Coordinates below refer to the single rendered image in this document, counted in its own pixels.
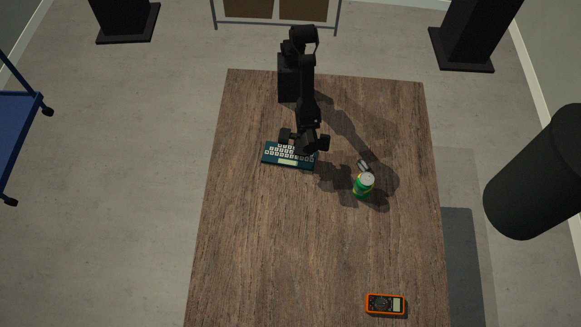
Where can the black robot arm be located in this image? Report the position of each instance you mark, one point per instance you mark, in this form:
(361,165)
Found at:
(307,110)

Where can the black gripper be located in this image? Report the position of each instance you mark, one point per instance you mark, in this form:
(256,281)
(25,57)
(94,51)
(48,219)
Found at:
(285,134)

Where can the green soda can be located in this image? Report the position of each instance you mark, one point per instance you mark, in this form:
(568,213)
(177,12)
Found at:
(363,185)

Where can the teal keyboard panel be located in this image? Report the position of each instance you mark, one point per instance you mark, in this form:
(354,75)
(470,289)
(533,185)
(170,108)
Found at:
(283,155)

